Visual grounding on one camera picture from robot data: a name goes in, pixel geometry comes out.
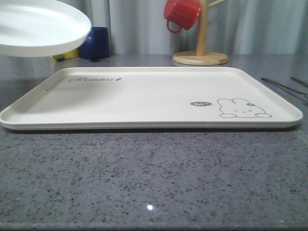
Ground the silver fork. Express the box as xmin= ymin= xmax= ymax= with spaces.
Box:
xmin=261 ymin=78 xmax=308 ymax=98

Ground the white round plate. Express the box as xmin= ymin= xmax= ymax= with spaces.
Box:
xmin=0 ymin=0 xmax=91 ymax=57

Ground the beige rabbit serving tray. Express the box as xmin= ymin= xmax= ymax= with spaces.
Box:
xmin=0 ymin=67 xmax=303 ymax=130

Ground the wooden mug tree stand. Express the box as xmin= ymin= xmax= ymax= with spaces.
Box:
xmin=172 ymin=0 xmax=229 ymax=66

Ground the grey curtain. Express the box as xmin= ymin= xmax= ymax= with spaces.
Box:
xmin=66 ymin=0 xmax=308 ymax=54

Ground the dark blue mug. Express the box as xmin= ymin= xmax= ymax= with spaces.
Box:
xmin=78 ymin=27 xmax=110 ymax=60

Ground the yellow mug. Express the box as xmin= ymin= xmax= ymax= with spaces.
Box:
xmin=50 ymin=49 xmax=78 ymax=60

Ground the red mug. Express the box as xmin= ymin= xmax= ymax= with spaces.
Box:
xmin=163 ymin=0 xmax=201 ymax=34

